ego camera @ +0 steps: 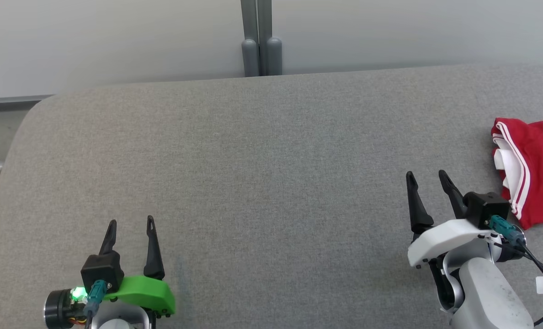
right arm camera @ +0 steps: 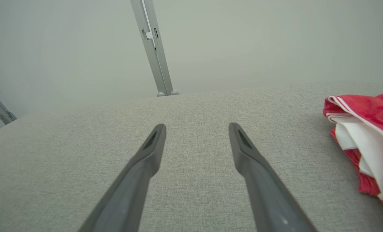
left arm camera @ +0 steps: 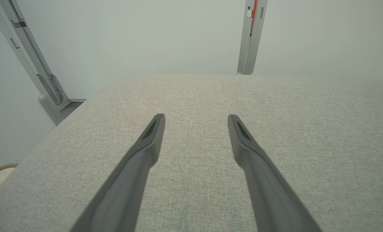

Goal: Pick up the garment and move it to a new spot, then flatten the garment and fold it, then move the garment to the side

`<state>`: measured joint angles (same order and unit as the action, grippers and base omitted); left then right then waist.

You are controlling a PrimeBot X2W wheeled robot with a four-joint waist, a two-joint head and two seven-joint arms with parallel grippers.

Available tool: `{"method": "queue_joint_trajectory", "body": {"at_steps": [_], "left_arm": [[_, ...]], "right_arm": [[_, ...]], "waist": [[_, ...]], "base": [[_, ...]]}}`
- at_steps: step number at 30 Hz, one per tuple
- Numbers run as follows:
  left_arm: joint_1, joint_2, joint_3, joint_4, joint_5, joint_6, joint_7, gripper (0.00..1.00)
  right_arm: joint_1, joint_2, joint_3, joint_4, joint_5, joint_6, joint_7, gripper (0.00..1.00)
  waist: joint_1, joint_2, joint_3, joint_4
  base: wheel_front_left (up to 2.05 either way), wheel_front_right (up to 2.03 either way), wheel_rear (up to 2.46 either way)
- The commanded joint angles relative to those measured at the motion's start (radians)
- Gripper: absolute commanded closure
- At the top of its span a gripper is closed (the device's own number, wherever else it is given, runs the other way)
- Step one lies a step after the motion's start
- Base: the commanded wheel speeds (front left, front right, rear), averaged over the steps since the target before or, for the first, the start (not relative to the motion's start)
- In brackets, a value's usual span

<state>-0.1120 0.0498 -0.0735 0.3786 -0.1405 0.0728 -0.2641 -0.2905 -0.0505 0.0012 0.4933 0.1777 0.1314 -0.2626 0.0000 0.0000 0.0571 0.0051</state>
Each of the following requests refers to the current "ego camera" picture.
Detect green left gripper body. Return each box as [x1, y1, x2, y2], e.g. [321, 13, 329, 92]
[44, 275, 176, 329]

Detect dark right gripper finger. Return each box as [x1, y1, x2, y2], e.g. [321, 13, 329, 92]
[406, 171, 435, 234]
[438, 170, 468, 219]

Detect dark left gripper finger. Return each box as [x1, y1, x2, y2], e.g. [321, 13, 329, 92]
[99, 220, 117, 256]
[144, 216, 165, 280]

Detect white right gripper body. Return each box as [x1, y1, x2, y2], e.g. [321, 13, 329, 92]
[408, 218, 527, 269]

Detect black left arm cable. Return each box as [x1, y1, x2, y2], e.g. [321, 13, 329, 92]
[83, 280, 107, 329]

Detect grey partition post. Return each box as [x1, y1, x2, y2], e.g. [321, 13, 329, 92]
[257, 0, 283, 76]
[240, 0, 260, 77]

